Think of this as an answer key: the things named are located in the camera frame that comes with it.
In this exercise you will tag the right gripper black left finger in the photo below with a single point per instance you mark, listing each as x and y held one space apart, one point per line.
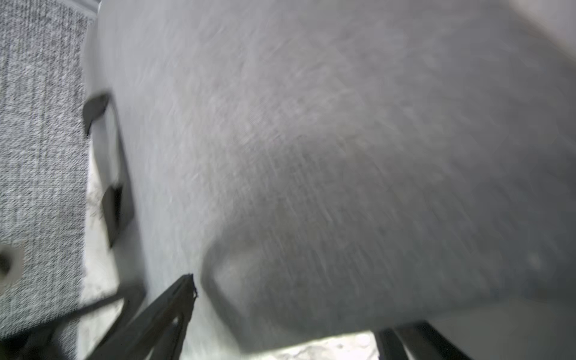
159 331

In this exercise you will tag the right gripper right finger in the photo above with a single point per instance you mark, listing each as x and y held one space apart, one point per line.
420 340

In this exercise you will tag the grey laptop bag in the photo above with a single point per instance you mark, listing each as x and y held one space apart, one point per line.
325 168

